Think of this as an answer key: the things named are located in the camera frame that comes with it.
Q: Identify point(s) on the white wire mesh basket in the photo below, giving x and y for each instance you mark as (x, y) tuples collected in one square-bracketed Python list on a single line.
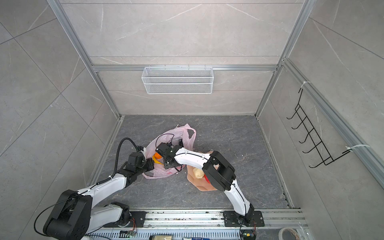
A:
[(178, 80)]

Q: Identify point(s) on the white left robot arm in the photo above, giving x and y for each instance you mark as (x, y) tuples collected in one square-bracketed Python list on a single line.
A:
[(76, 214)]

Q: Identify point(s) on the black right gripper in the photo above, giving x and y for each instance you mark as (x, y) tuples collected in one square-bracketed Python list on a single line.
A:
[(166, 165)]

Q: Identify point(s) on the black wire hook rack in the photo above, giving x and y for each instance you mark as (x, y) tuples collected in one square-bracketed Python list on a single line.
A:
[(312, 136)]

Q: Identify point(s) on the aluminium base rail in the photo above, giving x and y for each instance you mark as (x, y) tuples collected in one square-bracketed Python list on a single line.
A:
[(212, 224)]

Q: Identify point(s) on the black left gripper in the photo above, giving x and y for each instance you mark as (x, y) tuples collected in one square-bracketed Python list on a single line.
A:
[(150, 162)]

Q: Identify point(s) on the orange fake fruit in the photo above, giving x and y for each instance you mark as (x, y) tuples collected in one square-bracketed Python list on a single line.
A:
[(157, 156)]

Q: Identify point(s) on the pink wavy plastic plate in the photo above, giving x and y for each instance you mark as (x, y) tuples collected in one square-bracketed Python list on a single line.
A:
[(202, 184)]

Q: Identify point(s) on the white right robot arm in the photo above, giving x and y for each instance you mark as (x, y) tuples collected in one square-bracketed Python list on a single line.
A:
[(216, 168)]

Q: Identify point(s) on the yellow fake fruit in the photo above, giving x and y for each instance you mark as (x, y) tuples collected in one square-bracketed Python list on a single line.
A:
[(156, 161)]

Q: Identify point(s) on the red fake fruit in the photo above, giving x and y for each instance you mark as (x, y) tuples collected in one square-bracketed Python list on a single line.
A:
[(206, 178)]

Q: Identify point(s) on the pink plastic shopping bag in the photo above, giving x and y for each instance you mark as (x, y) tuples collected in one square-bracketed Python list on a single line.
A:
[(185, 133)]

